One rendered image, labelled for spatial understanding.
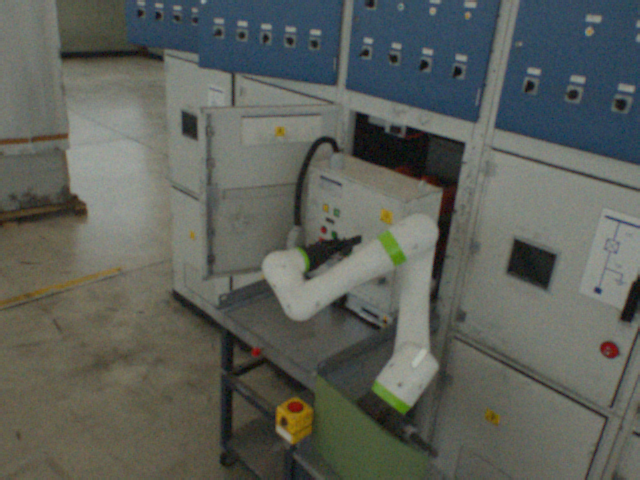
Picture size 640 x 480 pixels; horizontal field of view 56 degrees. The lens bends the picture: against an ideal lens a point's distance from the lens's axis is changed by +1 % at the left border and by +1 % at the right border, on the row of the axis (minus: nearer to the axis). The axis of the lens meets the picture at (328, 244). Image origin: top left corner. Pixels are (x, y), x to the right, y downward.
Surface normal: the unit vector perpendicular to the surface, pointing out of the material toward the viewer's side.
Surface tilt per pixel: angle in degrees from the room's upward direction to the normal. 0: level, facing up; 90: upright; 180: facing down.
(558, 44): 90
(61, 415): 0
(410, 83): 90
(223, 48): 90
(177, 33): 90
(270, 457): 0
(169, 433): 0
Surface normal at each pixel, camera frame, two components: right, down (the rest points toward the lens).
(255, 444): 0.08, -0.90
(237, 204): 0.46, 0.41
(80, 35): 0.71, 0.35
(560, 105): -0.70, 0.25
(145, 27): -0.37, 0.37
